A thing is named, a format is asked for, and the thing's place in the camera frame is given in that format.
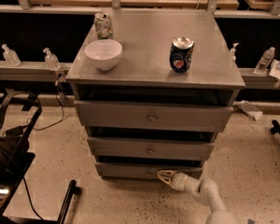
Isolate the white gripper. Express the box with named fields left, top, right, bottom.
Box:
left=157, top=170, right=200, bottom=194

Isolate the grey bottom drawer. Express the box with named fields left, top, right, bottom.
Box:
left=95, top=156, right=203, bottom=180

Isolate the grey drawer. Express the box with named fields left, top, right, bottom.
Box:
left=88, top=136, right=214, bottom=161
left=95, top=156, right=203, bottom=180
left=74, top=100, right=233, bottom=133

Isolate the grey wooden drawer cabinet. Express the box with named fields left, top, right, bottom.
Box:
left=65, top=8, right=246, bottom=180

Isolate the grey top drawer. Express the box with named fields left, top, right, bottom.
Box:
left=74, top=100, right=233, bottom=133

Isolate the grey middle drawer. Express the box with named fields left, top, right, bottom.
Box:
left=88, top=136, right=214, bottom=161

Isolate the black metal stand leg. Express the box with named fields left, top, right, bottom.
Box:
left=8, top=179, right=82, bottom=224

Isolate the white paper packet on floor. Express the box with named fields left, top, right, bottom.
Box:
left=235, top=100, right=263, bottom=120

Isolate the blue pepsi soda can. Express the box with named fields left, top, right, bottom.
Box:
left=169, top=36, right=195, bottom=73

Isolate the white ceramic bowl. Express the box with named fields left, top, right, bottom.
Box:
left=84, top=39, right=122, bottom=70

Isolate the small clear pump bottle right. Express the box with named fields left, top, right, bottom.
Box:
left=230, top=43, right=239, bottom=61

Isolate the clear plastic water bottle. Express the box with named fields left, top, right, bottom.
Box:
left=254, top=47, right=275, bottom=74

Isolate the clear plastic wipes packet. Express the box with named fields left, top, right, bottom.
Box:
left=269, top=59, right=280, bottom=80

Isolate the green crushed soda can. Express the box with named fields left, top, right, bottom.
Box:
left=94, top=12, right=113, bottom=39

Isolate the clear sanitizer pump bottle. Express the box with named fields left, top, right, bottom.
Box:
left=43, top=48, right=61, bottom=71

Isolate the black chair with headphones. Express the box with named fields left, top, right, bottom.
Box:
left=0, top=89, right=42, bottom=219

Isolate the clear sanitizer bottle far left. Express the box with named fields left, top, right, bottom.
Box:
left=2, top=44, right=21, bottom=66

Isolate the black floor cable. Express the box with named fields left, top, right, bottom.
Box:
left=3, top=93, right=66, bottom=133

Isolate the grey metal shelf rail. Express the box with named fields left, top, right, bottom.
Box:
left=0, top=60, right=73, bottom=83

